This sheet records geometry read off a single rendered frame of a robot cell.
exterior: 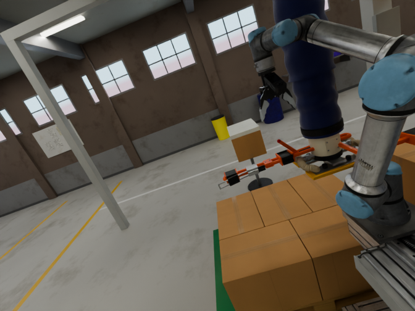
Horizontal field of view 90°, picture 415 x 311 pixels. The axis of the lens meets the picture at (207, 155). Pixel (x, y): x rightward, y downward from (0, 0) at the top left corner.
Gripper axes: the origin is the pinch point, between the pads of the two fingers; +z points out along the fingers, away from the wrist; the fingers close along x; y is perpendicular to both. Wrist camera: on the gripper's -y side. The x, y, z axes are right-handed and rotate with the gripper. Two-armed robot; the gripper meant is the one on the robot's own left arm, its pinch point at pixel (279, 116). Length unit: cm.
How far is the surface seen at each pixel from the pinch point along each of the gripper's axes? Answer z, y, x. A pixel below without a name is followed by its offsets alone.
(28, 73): -118, 217, 238
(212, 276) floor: 152, 71, 83
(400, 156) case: 57, 27, -72
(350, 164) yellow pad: 45, 17, -36
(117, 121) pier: -14, 580, 314
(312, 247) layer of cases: 98, 20, -5
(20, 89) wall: -202, 590, 544
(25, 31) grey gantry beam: -160, 216, 211
